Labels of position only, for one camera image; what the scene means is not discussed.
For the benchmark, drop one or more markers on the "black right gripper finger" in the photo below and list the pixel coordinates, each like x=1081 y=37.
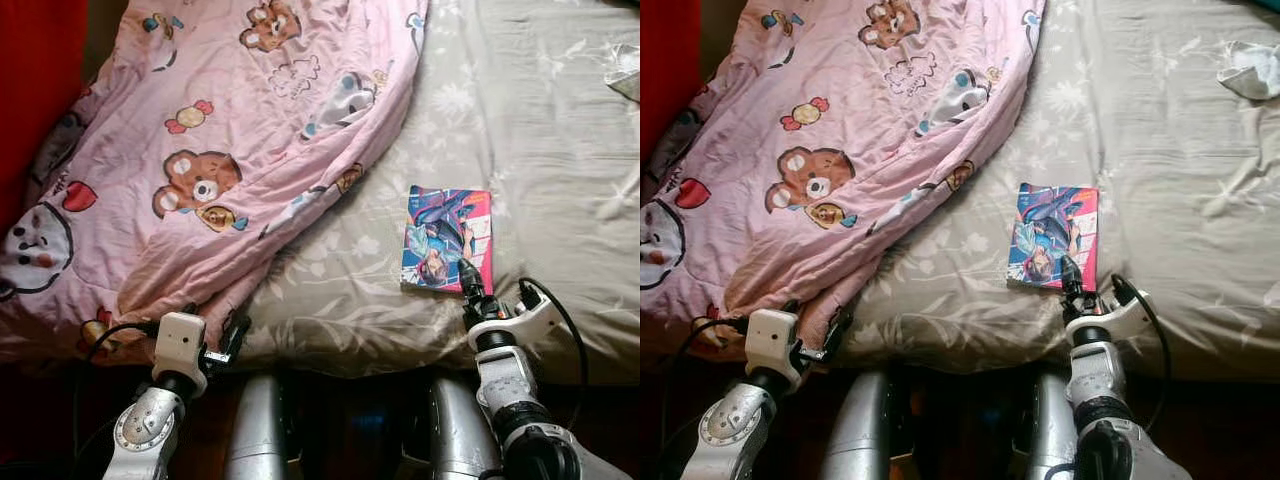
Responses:
x=470 y=275
x=1070 y=272

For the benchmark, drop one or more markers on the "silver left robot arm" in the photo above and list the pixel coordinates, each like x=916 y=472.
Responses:
x=735 y=430
x=145 y=430

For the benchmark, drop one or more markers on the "white sock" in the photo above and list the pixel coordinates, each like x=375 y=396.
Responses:
x=1255 y=72
x=625 y=75

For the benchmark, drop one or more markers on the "pink bear print quilt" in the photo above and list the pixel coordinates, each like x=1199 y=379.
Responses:
x=230 y=130
x=850 y=130

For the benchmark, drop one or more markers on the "silver left robot leg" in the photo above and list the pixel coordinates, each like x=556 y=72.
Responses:
x=860 y=430
x=258 y=430

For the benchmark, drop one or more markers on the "silver right robot leg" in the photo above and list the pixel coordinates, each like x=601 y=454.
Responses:
x=1050 y=430
x=455 y=430

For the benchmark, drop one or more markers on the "red cushion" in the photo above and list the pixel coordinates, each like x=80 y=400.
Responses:
x=665 y=70
x=40 y=90

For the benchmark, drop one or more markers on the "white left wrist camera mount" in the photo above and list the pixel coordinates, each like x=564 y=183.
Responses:
x=772 y=345
x=180 y=348

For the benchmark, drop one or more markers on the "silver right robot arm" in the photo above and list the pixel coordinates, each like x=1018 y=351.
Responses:
x=515 y=400
x=1110 y=400

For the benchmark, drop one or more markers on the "silver robot leg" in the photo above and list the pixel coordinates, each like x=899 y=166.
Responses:
x=1050 y=430
x=455 y=430
x=860 y=430
x=258 y=430

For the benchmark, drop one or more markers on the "colourful comic book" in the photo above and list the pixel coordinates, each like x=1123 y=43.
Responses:
x=1050 y=232
x=445 y=235

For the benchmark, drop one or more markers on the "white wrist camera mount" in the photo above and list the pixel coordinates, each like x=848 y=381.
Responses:
x=180 y=348
x=772 y=345
x=1115 y=315
x=520 y=320

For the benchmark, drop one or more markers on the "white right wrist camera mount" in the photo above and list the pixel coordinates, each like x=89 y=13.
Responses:
x=1115 y=315
x=520 y=320

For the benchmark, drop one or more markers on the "beige floral bed sheet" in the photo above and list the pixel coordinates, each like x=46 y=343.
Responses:
x=540 y=200
x=1160 y=200

